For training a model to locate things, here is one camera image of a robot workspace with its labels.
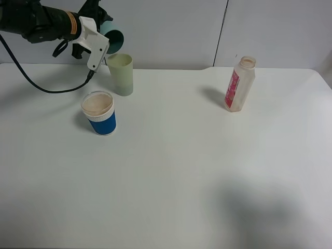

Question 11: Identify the black left camera cable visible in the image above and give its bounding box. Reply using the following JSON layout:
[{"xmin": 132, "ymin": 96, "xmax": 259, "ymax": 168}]
[{"xmin": 0, "ymin": 33, "xmax": 95, "ymax": 94}]

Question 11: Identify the blue sleeved glass cup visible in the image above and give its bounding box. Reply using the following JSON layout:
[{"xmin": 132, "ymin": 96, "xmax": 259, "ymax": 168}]
[{"xmin": 81, "ymin": 91, "xmax": 116, "ymax": 135}]

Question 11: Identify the pink label drink bottle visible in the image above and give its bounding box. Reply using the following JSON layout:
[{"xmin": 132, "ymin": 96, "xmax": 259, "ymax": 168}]
[{"xmin": 224, "ymin": 56, "xmax": 256, "ymax": 112}]

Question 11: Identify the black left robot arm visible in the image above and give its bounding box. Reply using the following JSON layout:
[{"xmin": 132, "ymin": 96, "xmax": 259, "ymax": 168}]
[{"xmin": 1, "ymin": 1, "xmax": 113, "ymax": 44}]

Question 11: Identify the pale green plastic cup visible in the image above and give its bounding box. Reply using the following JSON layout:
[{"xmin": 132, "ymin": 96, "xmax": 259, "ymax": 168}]
[{"xmin": 107, "ymin": 53, "xmax": 134, "ymax": 96}]

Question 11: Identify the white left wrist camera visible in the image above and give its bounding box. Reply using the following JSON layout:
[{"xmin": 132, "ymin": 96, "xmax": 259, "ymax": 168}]
[{"xmin": 73, "ymin": 16, "xmax": 109, "ymax": 72}]

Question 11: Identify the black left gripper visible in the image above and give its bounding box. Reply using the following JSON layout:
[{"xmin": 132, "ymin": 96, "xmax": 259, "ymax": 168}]
[{"xmin": 72, "ymin": 0, "xmax": 113, "ymax": 59}]

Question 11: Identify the teal green plastic cup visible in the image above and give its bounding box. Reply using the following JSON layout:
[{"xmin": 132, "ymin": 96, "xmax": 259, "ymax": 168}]
[{"xmin": 100, "ymin": 21, "xmax": 124, "ymax": 54}]

